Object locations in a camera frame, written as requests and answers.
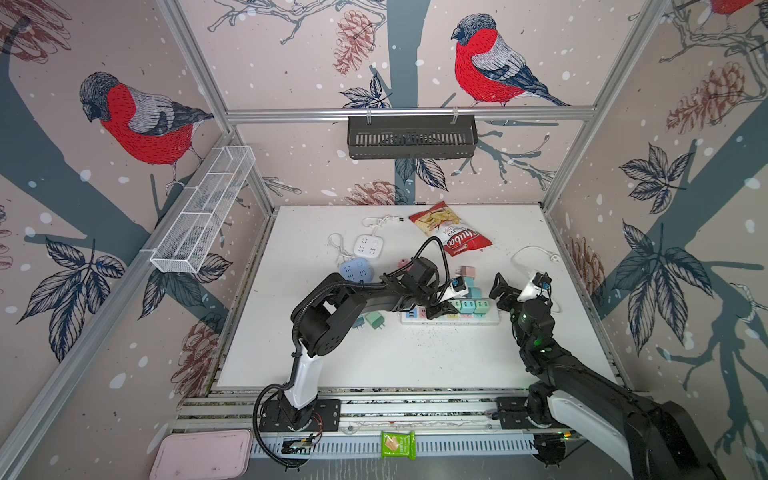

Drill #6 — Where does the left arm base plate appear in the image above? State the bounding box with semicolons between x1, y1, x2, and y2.
256;399;341;433

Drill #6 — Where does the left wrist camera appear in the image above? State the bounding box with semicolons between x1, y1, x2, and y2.
442;276;469;300

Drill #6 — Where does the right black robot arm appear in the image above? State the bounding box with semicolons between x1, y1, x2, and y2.
490;272;724;479

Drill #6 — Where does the white square socket cube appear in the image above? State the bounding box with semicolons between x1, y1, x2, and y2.
353;234;384;259

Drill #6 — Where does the white mesh wall shelf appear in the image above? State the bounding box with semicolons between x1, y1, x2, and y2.
150;145;255;274

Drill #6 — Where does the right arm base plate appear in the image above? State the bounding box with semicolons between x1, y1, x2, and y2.
495;396;538;430

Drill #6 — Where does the red white chips bag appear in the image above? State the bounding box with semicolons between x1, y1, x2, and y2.
409;202;493;257

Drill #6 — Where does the white multicolour power strip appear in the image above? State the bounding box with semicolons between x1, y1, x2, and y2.
400;300;500;326

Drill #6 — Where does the pink usb charger plug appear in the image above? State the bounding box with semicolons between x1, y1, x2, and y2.
459;265;477;279

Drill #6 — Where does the pink tray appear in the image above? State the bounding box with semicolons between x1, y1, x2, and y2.
149;429;253;480

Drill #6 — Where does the green snack packet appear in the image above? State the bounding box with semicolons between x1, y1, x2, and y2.
381;432;417;460

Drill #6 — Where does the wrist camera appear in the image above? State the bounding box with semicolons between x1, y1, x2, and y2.
442;276;469;300
517;272;552;302

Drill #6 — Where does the white power strip cable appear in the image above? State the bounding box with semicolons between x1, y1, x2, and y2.
510;245;564;313

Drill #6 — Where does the light green charger plug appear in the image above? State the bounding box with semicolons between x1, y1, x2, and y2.
474;299;491;316

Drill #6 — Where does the blue square socket cube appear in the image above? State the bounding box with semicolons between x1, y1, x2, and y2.
339;257;374;283

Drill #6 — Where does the teal charger plug front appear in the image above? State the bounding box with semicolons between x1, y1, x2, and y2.
460;300;476;315

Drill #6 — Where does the black hanging wire basket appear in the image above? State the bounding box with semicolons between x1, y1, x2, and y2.
347;115;478;160

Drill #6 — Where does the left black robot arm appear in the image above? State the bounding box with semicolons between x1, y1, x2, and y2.
253;236;469;433

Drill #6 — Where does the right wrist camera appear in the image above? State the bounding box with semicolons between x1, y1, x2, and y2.
517;272;552;302

